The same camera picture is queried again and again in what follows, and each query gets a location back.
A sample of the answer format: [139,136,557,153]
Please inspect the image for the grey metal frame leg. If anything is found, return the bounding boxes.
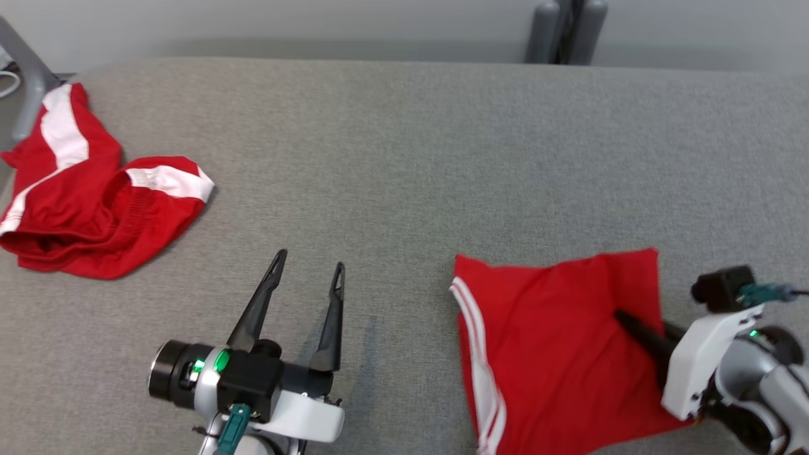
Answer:
[0,16,64,152]

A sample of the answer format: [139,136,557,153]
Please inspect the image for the right arm cable teal plug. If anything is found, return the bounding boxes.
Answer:
[738,282,809,305]

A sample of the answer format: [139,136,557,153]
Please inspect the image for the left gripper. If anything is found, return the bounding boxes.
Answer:
[149,248,346,443]

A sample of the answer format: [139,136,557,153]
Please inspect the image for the grey double-post stand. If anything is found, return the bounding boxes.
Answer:
[525,0,609,66]

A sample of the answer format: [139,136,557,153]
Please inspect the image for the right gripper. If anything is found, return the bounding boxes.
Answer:
[613,303,767,422]

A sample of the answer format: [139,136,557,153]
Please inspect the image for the red shorts with white stripes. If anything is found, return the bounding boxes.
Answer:
[0,82,216,281]

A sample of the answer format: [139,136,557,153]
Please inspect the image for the red Bulls jersey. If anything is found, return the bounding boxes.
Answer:
[450,248,696,455]

